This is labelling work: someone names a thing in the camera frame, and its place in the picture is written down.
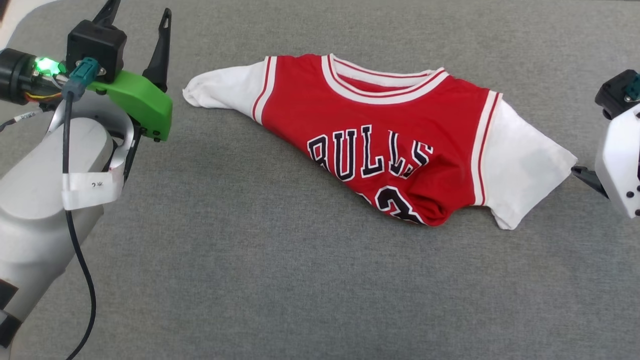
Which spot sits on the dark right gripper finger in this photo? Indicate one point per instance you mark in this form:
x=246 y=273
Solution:
x=590 y=179

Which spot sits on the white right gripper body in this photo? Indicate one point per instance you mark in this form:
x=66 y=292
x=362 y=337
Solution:
x=622 y=160

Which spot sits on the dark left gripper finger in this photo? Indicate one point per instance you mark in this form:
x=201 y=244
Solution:
x=161 y=55
x=110 y=12

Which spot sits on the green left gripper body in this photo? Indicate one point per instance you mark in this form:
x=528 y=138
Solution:
x=145 y=102

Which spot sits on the red Bulls basketball jersey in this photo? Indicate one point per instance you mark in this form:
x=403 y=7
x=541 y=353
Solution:
x=400 y=115

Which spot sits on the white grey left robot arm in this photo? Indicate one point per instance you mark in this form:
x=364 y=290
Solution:
x=40 y=210

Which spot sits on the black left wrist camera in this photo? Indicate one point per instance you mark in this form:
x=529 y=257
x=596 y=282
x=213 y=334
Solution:
x=95 y=45

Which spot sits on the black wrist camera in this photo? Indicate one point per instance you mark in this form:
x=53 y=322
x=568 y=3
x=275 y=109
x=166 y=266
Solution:
x=612 y=95
x=95 y=45

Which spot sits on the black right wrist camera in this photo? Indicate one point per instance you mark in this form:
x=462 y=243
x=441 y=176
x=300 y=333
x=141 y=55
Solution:
x=612 y=95

